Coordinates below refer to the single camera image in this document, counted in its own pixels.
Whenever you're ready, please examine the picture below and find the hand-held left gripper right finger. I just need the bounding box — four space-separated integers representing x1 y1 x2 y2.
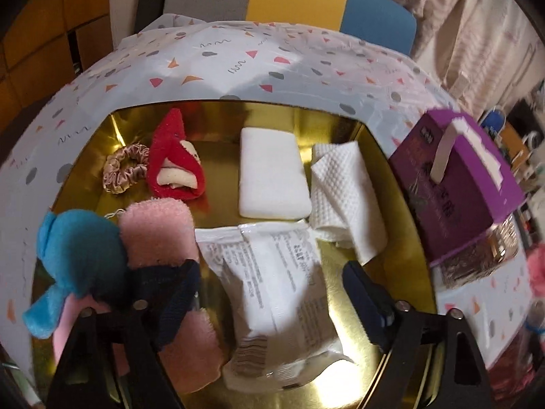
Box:
342 261 499 409

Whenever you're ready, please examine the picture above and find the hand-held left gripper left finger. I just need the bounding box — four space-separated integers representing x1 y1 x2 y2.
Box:
46 260 202 409

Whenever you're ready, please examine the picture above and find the gold tray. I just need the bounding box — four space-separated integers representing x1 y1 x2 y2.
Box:
32 98 439 409

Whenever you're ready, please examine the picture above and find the white printed packet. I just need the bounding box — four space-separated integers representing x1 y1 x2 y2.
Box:
195 219 356 393

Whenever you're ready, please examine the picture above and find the pink towel with navy band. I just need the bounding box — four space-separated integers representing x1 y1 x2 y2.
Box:
117 198 226 395

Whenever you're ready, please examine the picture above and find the blue and pink plush toy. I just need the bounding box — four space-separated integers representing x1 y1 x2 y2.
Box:
22 209 130 350

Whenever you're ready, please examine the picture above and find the white paper towel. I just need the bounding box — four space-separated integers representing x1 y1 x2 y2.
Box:
309 140 388 266

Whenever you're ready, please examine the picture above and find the white sponge block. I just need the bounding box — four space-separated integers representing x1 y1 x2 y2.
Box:
238 127 313 221

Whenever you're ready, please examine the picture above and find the purple box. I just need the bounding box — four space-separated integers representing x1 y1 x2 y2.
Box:
389 108 526 267

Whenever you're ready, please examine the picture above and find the pink satin scrunchie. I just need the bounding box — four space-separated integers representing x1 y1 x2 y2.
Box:
103 144 152 194

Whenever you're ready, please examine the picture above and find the pink cloth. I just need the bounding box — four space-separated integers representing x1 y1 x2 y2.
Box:
526 247 545 299

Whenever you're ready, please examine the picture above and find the blue bag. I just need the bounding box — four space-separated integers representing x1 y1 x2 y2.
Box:
481 108 508 138

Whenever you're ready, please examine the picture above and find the printed tablecloth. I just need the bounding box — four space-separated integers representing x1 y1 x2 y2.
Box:
0 13 545 393

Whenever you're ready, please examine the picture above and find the beige patterned curtain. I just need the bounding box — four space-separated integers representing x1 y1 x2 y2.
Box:
336 0 545 111

